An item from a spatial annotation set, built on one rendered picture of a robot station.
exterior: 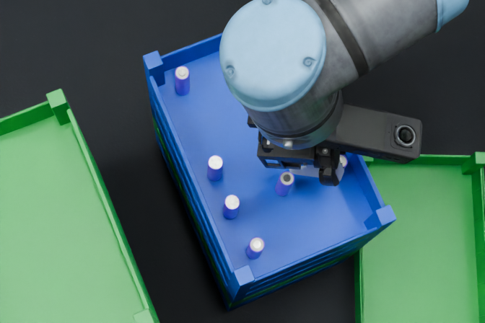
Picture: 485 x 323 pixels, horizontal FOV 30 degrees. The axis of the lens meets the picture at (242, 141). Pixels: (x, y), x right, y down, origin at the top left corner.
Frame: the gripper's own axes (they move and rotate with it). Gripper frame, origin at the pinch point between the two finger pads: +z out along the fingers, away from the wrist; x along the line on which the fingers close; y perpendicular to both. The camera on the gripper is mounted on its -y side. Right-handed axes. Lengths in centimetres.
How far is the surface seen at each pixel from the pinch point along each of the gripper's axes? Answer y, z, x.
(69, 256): 31.7, -1.3, 14.4
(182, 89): 20.7, -0.8, -7.8
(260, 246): 8.2, -1.7, 11.2
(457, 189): -13.6, 44.0, -7.8
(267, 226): 9.0, 4.8, 7.7
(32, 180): 37.6, -2.9, 5.7
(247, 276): 8.9, -3.1, 15.0
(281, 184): 6.8, -0.7, 3.4
